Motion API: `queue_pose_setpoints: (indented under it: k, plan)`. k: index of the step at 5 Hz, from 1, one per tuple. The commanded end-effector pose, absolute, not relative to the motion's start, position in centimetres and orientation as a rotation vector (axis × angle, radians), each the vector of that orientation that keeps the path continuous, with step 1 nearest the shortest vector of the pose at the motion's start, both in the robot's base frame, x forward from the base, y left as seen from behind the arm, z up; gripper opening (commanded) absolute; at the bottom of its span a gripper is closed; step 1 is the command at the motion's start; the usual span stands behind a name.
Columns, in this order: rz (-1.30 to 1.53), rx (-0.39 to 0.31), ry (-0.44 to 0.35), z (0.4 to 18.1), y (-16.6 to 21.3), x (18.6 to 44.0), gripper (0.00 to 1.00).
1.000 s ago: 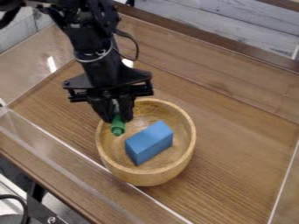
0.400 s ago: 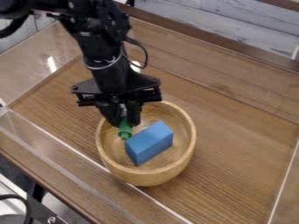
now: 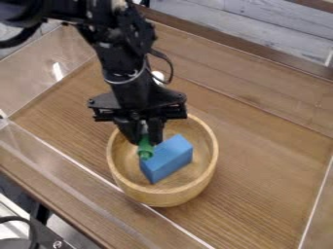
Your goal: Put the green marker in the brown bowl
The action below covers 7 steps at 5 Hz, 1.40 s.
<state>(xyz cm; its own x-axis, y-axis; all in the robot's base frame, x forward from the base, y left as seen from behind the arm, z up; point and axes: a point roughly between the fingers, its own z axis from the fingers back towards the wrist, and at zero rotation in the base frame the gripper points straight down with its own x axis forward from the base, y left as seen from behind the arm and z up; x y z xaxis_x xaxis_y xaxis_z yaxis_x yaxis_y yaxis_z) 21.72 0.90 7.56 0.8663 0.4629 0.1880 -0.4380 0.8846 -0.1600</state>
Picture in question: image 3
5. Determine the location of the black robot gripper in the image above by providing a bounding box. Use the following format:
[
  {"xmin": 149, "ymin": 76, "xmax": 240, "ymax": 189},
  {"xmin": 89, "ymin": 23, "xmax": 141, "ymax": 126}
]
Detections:
[{"xmin": 87, "ymin": 74, "xmax": 188, "ymax": 145}]

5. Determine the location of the green and white marker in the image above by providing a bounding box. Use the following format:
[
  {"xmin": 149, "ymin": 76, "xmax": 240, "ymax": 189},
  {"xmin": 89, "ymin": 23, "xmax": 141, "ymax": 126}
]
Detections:
[{"xmin": 138, "ymin": 122, "xmax": 154, "ymax": 160}]

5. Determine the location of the black cable under table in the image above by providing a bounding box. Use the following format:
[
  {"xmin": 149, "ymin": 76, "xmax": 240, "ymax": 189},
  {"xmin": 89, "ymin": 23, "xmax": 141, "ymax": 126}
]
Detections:
[{"xmin": 0, "ymin": 215, "xmax": 41, "ymax": 249}]

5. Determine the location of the clear acrylic tray wall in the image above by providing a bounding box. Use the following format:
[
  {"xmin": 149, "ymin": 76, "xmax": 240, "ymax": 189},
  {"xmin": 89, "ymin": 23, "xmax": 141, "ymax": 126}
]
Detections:
[{"xmin": 0, "ymin": 12, "xmax": 333, "ymax": 249}]

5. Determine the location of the blue rectangular block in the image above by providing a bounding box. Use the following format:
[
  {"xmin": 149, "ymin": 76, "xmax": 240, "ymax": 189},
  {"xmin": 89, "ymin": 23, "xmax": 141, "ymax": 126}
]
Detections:
[{"xmin": 140, "ymin": 134, "xmax": 194, "ymax": 184}]

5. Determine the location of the brown wooden bowl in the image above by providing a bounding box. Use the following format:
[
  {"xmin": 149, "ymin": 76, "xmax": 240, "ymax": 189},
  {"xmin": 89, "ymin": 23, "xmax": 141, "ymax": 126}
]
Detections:
[{"xmin": 107, "ymin": 114, "xmax": 218, "ymax": 207}]

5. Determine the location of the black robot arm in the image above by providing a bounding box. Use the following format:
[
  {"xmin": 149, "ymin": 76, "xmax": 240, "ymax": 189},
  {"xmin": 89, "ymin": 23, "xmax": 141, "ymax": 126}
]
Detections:
[{"xmin": 0, "ymin": 0, "xmax": 188, "ymax": 145}]

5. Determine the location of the black metal table bracket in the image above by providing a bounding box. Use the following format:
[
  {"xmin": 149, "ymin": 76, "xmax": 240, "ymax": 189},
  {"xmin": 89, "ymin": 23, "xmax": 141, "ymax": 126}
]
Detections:
[{"xmin": 30, "ymin": 203, "xmax": 75, "ymax": 249}]

